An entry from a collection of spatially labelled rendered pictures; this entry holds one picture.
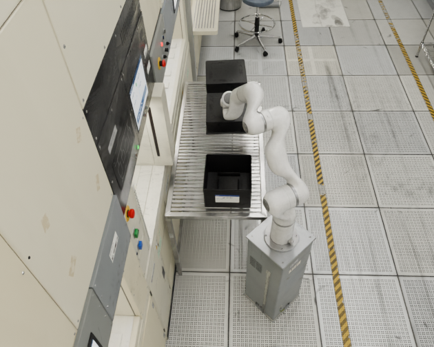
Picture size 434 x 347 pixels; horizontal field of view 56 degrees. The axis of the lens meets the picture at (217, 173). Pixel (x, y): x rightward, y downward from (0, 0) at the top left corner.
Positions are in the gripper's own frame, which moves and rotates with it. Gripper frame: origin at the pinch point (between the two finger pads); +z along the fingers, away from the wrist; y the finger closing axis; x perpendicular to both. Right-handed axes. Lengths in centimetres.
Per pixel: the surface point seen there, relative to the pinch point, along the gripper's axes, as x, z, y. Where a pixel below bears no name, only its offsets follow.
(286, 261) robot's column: 88, -43, -28
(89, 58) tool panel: -2, -132, 43
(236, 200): 58, -23, -3
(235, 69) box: -28.4, 37.7, -5.8
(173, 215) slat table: 66, -20, 34
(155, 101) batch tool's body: 2, -43, 39
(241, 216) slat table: 67, -22, -5
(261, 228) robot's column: 73, -28, -16
